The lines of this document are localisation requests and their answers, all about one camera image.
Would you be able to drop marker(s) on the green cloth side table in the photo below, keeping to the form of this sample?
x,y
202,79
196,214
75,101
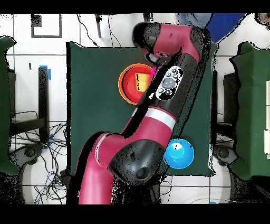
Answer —
x,y
4,105
251,105

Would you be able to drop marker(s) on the red-orange plastic bowl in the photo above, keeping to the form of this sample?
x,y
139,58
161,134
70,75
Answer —
x,y
128,84

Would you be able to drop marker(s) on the black stand with blue tape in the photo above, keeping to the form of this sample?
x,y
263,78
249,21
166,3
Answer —
x,y
43,95

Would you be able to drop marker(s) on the large orange bowl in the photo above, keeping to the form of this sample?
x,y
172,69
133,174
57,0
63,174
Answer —
x,y
120,88

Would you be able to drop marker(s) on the black power brick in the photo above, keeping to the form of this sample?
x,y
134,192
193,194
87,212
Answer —
x,y
64,176

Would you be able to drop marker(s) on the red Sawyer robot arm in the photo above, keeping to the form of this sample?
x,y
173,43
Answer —
x,y
137,148

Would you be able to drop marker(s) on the large blue bowl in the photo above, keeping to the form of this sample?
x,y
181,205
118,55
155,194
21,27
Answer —
x,y
181,156

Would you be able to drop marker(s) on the black tripod leg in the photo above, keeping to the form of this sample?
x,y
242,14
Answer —
x,y
98,27
147,17

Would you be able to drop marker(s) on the black square frame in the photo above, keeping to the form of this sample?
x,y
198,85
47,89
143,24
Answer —
x,y
60,27

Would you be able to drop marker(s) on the person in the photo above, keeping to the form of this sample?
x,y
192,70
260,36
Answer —
x,y
223,25

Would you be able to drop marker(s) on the black pedestal base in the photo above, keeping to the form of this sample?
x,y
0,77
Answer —
x,y
139,194

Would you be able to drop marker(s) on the large pink bowl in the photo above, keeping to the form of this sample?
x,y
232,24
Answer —
x,y
153,71

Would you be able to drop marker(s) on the dark green tablecloth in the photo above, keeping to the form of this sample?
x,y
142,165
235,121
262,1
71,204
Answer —
x,y
95,116

